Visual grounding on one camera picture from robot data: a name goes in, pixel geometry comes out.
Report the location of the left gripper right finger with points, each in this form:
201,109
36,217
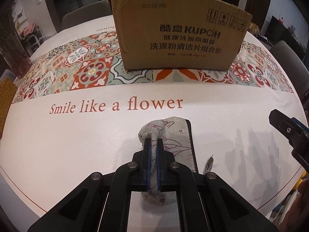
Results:
171,174

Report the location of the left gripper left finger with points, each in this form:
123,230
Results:
135,175

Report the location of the floral linen pouch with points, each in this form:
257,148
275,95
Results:
176,135

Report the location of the right hand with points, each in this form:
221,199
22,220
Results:
295,210

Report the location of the small feather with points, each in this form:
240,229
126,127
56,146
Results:
208,165

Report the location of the grey dining chair right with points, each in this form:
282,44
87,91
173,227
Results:
292,65

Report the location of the grey dining chair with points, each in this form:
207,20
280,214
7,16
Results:
292,65
86,13

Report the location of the white patterned tablecloth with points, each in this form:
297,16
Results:
78,112

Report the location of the black television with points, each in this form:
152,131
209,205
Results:
277,31

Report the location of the brown cardboard box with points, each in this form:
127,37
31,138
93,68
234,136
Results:
173,34

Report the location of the white shelf rack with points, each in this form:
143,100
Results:
32,38

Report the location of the grey dining chair left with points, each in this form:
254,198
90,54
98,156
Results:
86,13

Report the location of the glass vase with dried flowers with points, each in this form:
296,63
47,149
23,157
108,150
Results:
11,48

